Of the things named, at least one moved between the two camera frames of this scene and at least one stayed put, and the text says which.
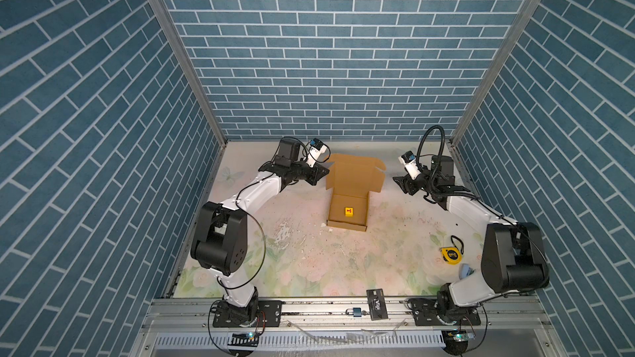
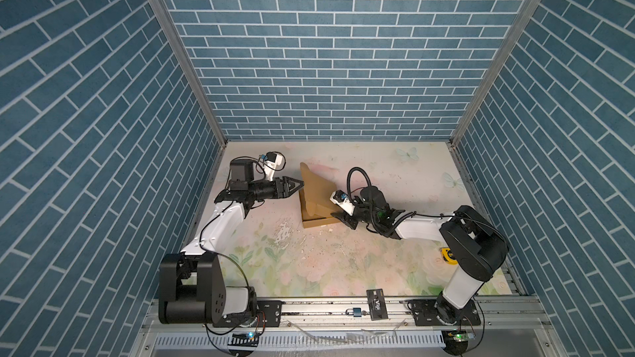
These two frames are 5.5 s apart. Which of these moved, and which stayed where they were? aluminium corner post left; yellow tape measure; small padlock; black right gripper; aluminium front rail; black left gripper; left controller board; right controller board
Moved: black left gripper; black right gripper
Stayed: right controller board; aluminium front rail; left controller board; yellow tape measure; small padlock; aluminium corner post left
